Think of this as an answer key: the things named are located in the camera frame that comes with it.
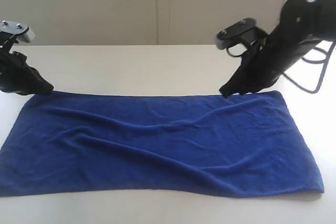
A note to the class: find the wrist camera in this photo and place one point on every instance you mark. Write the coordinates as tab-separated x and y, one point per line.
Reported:
17	31
228	36

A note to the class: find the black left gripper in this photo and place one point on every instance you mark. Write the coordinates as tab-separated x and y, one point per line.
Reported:
19	77

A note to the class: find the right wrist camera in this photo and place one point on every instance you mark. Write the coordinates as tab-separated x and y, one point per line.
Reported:
228	36

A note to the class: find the blue towel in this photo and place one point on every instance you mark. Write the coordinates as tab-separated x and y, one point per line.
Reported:
243	146

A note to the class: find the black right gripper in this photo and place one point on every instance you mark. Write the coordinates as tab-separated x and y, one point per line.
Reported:
267	61

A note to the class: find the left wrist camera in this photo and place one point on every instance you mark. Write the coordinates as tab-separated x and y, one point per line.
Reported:
17	31

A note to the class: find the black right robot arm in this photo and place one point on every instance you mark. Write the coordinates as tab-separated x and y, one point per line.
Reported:
306	31

